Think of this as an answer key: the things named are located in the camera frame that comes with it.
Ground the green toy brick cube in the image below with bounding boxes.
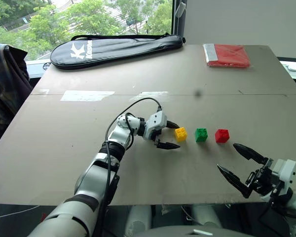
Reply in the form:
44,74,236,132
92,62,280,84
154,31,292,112
194,127,209,143

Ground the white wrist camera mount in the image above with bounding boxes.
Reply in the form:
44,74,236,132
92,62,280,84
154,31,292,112
271,159,296,202
142,111,169,141

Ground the red toy brick cube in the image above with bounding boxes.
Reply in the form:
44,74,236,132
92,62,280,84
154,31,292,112
215,128,230,144

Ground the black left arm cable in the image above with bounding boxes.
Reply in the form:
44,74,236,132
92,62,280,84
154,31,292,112
105,98,163,205

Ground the red packaged cloth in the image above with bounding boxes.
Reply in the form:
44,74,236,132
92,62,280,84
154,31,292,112
203,43,251,68

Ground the large white tape patch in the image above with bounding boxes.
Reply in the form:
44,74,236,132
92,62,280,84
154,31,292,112
60,90,115,102

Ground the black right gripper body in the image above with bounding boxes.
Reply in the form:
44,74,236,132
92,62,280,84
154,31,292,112
245,158,279,197

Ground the white blind cord handle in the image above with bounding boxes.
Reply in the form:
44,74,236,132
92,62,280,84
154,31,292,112
175,0,186,18

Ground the thin white cable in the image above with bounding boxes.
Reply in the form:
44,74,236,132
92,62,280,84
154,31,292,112
0,204,41,221

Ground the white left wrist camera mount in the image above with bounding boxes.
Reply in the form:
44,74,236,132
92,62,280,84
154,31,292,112
142,111,169,141

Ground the small white tape patch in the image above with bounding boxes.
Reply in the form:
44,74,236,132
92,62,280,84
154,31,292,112
137,91,169,97

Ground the black racket bag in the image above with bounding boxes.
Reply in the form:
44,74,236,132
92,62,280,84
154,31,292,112
50,34,186,71

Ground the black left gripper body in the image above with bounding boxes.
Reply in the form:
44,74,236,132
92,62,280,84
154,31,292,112
150,128,164,149

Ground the yellow toy brick cube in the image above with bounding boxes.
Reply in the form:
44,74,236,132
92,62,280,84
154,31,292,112
174,126,188,143

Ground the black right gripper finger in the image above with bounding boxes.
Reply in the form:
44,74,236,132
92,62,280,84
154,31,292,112
217,164,253,199
233,143,269,166

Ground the dark plaid jacket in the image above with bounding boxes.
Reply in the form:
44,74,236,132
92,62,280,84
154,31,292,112
0,42,33,155

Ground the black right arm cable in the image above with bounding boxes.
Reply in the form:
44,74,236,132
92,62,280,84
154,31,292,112
258,195,296,223

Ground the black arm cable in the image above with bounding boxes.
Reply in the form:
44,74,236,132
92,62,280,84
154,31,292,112
258,195,296,223
105,98,163,205

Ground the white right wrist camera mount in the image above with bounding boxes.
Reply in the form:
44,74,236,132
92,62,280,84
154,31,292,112
271,159,296,202

